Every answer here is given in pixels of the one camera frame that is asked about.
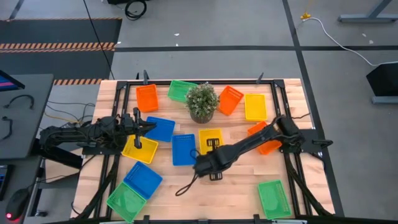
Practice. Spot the orange plastic basket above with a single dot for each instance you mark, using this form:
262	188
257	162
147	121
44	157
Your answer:
268	147
230	100
147	99

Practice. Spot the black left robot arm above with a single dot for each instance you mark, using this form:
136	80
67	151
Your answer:
77	133

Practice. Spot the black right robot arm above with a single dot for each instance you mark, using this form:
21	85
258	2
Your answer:
248	141

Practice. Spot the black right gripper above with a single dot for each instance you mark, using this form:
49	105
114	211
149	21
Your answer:
211	163

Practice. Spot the green artificial plant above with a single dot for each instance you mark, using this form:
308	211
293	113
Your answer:
202	99

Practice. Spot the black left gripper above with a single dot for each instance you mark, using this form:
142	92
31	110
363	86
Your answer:
137	127

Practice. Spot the black table clamp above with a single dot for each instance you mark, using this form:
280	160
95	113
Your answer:
256	219
146	219
145	77
259	78

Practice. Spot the yellow plastic basket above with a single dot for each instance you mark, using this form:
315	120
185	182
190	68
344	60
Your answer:
203	140
255	107
146	153

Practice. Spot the black diagonal beam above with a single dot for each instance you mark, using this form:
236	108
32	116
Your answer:
59	155

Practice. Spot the black computer mouse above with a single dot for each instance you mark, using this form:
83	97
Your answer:
17	203

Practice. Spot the ribbed dark plant pot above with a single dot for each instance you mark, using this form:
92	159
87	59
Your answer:
202	119

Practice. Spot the grey side desk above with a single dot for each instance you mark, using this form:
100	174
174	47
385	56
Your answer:
25	124

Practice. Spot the blue plastic basket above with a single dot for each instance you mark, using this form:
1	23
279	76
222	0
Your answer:
163	130
143	180
183	149

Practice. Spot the computer monitor with lit screen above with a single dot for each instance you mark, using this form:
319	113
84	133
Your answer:
9	82

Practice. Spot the black hazard-striped floor mat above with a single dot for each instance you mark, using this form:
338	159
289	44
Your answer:
62	31

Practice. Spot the black keyboard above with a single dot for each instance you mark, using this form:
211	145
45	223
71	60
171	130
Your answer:
3	182

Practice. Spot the yellow plug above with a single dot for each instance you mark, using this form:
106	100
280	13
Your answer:
305	15

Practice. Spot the grey table foot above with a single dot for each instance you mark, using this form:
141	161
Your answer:
385	99

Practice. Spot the green plastic basket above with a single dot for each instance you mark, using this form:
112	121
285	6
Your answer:
178	91
274	199
126	202

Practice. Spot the black panel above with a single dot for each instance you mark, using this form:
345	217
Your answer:
384	79

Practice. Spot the grey table leg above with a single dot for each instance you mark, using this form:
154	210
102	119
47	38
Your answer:
370	18

